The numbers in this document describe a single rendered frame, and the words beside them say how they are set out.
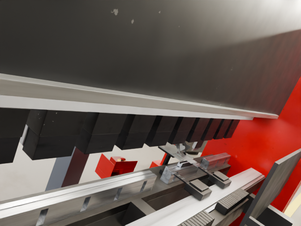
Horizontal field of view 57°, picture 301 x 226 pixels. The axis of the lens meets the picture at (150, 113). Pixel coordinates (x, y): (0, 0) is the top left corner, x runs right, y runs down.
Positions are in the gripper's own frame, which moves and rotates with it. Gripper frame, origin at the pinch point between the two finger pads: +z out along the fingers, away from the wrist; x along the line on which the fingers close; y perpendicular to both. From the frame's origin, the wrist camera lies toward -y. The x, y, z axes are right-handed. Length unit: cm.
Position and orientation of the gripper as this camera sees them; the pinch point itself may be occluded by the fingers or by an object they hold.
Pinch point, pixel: (182, 154)
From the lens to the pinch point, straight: 196.4
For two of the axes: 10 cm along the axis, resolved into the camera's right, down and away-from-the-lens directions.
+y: 8.0, -2.5, -5.5
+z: 1.9, 9.7, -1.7
